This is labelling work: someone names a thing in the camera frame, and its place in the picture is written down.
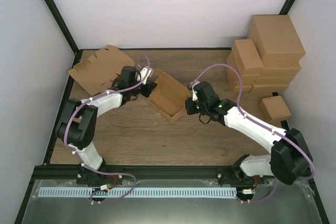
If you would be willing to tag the black aluminium frame rail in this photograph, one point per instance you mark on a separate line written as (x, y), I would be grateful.
(62, 171)

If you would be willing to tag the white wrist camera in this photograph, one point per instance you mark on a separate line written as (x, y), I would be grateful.
(144, 74)
(191, 87)

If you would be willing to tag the medium top folded box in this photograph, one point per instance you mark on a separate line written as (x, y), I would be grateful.
(247, 57)

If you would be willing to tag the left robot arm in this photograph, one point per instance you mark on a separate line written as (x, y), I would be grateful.
(77, 124)

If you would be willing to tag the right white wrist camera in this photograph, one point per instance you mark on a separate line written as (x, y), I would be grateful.
(191, 87)

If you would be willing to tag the large bottom folded box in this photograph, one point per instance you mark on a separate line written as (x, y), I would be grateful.
(268, 88)

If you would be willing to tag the medium bottom folded box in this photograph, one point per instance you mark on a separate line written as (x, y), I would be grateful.
(242, 87)

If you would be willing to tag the medium folded box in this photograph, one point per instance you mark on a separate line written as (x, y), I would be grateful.
(247, 57)
(248, 79)
(242, 87)

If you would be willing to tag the small folded box right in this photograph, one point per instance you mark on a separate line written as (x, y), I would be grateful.
(274, 109)

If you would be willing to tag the light blue slotted cable duct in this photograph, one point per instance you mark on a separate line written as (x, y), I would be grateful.
(184, 192)

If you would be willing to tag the medium lower folded box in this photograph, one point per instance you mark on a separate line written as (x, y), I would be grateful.
(248, 79)

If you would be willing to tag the stack of cardboard blanks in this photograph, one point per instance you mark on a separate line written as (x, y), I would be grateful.
(96, 73)

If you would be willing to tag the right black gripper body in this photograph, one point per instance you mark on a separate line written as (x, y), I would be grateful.
(191, 110)

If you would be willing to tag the large folded box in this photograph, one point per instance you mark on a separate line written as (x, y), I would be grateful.
(276, 38)
(268, 88)
(272, 81)
(280, 68)

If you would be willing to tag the large top folded box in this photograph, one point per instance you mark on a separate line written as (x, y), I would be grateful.
(276, 38)

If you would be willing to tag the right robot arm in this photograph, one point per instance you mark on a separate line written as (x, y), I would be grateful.
(287, 159)

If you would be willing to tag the cardboard box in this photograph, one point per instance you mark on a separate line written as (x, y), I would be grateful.
(169, 96)

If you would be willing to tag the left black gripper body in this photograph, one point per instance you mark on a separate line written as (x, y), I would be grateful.
(146, 93)

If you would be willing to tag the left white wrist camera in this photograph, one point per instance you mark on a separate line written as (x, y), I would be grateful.
(144, 74)

